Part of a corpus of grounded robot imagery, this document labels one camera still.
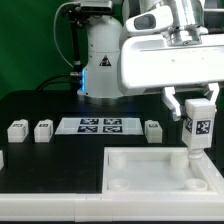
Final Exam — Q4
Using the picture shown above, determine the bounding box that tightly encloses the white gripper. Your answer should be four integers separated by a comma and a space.
118, 34, 224, 121

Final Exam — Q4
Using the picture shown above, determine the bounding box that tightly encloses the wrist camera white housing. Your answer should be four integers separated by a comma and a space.
124, 6, 173, 36

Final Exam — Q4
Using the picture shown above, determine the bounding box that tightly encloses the white obstacle fence wall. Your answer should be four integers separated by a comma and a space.
0, 149, 224, 223

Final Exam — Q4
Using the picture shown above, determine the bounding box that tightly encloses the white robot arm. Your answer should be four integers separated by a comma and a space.
80, 0, 224, 120

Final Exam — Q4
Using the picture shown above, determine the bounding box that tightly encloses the white square tabletop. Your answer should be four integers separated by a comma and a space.
102, 147, 224, 195

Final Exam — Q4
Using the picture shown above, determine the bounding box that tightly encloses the white marker base plate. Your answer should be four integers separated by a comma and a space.
55, 117, 143, 135

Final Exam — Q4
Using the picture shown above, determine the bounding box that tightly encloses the white cable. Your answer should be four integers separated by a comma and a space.
53, 1, 82, 69

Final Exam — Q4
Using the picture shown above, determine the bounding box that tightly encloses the black cable bundle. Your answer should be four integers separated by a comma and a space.
35, 73, 80, 92

